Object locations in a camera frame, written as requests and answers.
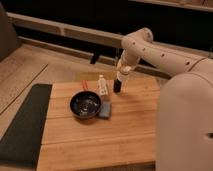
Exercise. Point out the black ceramic bowl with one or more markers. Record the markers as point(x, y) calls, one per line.
point(85, 104)

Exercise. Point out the small white bottle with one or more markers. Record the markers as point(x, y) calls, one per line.
point(102, 84)

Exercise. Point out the black mat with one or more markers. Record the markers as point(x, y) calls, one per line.
point(20, 145)

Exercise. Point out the red pen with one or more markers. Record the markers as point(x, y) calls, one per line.
point(85, 86)

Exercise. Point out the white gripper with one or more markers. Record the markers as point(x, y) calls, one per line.
point(121, 77)

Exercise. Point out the white ceramic cup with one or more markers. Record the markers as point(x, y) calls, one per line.
point(125, 70)

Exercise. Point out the wooden shelf rail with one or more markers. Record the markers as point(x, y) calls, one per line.
point(83, 33)

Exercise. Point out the dark small cylinder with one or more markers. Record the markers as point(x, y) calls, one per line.
point(117, 86)

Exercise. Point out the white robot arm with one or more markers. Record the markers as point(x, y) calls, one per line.
point(184, 119)

